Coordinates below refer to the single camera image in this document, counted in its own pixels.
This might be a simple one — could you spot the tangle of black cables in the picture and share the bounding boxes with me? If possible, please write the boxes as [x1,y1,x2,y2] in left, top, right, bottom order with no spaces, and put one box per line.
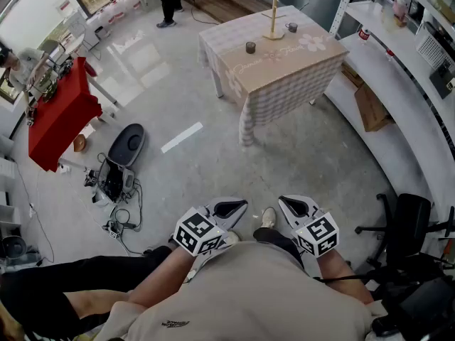
[102,179,145,256]

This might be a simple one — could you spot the person's white shoe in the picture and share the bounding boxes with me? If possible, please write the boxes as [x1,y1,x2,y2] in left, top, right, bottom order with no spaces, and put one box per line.
[261,207,278,229]
[223,229,242,247]

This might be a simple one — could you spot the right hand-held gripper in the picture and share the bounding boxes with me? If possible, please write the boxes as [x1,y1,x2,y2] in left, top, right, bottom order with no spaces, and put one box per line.
[278,194,341,259]

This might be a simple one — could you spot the black camera rig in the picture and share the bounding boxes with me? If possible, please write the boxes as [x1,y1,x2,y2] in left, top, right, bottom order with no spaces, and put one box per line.
[369,261,455,339]

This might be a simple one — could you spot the wooden mug tree stand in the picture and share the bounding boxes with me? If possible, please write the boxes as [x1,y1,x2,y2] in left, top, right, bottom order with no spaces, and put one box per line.
[261,0,291,43]

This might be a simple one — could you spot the wooden floor platform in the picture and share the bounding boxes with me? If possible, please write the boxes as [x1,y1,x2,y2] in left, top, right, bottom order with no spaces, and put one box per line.
[179,0,275,25]

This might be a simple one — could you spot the black office chair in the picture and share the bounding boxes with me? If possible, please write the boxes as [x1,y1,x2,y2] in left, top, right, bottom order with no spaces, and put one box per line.
[354,193,455,274]

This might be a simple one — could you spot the red tablecloth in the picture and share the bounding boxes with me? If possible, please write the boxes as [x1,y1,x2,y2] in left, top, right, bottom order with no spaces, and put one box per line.
[27,56,104,173]

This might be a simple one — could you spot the person's left white shoe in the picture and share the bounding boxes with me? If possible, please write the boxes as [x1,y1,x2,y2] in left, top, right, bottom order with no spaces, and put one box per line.
[223,229,242,247]

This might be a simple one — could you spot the flat brown cardboard box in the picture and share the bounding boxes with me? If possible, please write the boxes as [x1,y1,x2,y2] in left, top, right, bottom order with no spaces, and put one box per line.
[341,62,365,89]

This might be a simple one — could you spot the black floor cable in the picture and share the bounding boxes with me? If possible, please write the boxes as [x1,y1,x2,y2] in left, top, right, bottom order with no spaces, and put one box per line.
[189,4,222,27]

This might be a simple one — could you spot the white curved shelf unit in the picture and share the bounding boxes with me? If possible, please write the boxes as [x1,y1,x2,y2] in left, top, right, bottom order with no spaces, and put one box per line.
[324,0,455,227]

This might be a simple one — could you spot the black box device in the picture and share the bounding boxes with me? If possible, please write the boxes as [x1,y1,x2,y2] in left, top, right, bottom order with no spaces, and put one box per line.
[429,62,455,100]

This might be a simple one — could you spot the open grey equipment case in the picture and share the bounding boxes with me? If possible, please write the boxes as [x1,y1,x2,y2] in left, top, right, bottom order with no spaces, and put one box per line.
[92,156,137,206]

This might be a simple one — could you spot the golden metal dishes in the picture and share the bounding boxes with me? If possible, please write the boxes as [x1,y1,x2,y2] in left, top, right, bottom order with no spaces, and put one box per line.
[36,67,60,103]

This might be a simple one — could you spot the person's left forearm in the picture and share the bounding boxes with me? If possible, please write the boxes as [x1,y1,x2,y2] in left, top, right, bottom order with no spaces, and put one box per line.
[127,242,196,308]

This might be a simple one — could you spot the person's right white shoe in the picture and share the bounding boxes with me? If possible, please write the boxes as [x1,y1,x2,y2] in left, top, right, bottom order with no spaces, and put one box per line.
[261,207,278,229]

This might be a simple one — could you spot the person's right forearm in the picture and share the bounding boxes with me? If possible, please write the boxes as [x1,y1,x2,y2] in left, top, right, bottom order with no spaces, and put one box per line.
[312,249,375,305]

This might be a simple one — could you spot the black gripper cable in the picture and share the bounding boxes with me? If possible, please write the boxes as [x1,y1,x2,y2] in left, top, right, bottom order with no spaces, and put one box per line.
[312,273,385,284]

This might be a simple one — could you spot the white perforated metal rack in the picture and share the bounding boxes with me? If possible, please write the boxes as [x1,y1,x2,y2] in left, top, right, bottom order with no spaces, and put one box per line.
[328,0,358,39]

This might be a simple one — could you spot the checked beige tablecloth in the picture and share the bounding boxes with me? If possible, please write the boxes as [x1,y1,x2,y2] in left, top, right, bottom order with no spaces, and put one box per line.
[197,4,350,147]

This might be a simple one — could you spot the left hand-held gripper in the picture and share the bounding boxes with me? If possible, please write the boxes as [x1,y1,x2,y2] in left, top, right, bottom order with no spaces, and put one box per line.
[173,196,249,257]

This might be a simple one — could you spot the white perforated metal box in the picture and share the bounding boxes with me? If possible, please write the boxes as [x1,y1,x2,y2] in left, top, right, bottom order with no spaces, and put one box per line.
[414,21,455,72]

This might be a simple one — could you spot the person's black trousers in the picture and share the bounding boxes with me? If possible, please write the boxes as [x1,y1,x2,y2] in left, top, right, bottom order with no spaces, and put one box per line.
[252,227,307,270]

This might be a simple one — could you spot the person's beige shirt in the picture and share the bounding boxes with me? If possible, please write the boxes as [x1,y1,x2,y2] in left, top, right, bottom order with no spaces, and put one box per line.
[94,239,376,341]

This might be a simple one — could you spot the white storage shelf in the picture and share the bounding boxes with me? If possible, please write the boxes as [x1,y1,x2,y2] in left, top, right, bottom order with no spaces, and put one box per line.
[0,135,23,234]

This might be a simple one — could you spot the grey round bin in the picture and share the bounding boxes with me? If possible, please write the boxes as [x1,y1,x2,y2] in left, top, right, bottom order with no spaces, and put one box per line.
[1,235,28,261]

